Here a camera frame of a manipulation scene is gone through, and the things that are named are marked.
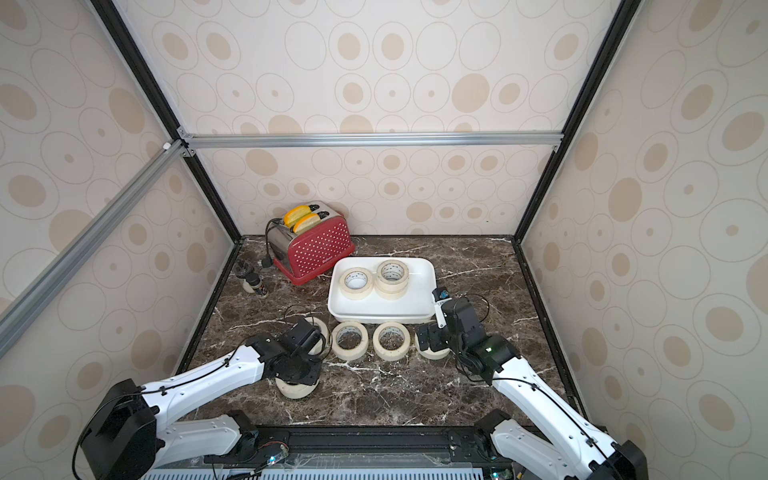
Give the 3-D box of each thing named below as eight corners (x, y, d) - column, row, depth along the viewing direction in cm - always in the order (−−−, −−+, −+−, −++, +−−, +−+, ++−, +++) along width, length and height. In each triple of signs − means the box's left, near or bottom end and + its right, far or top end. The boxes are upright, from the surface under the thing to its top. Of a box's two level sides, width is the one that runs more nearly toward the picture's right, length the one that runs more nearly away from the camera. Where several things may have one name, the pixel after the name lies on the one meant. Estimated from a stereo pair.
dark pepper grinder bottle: (254, 297, 104) (244, 281, 96) (257, 288, 106) (247, 272, 99) (266, 297, 104) (257, 281, 96) (269, 288, 106) (260, 272, 99)
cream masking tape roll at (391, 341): (372, 361, 90) (371, 356, 87) (373, 326, 97) (373, 321, 94) (410, 361, 90) (411, 356, 87) (409, 326, 97) (409, 321, 94)
